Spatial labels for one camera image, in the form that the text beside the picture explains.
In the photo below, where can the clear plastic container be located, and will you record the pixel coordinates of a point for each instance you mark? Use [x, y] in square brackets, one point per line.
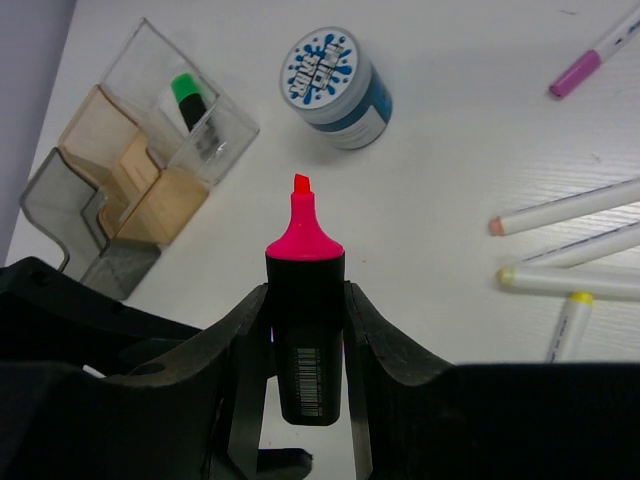
[139, 80]

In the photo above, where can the yellow capped marker lower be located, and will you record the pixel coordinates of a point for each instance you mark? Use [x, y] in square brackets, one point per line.
[570, 329]

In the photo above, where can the grey plastic container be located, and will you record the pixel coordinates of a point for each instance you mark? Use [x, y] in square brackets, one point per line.
[64, 207]

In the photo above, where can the yellow capped marker upper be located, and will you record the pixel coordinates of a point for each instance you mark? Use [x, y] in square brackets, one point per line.
[588, 249]

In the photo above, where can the left blue paint jar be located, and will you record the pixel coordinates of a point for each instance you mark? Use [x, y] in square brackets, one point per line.
[334, 87]

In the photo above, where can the peach capped white marker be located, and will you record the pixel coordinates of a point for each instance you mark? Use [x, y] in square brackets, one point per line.
[559, 210]

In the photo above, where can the yellow capped marker crossing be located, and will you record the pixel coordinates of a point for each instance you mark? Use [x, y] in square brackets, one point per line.
[615, 285]

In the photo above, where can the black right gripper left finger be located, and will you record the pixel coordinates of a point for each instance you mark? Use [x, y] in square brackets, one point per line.
[92, 389]

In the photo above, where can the pink tip black highlighter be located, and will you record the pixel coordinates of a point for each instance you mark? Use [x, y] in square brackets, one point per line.
[304, 304]

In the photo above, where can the purple capped white marker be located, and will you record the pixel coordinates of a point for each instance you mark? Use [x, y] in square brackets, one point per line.
[613, 40]

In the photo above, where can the yellow capped marker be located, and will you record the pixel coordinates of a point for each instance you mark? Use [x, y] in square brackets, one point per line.
[570, 329]
[588, 249]

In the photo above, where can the green tip black highlighter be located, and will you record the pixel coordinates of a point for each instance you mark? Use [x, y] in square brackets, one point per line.
[193, 110]

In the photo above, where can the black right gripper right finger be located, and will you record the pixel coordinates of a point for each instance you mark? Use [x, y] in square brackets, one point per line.
[416, 416]

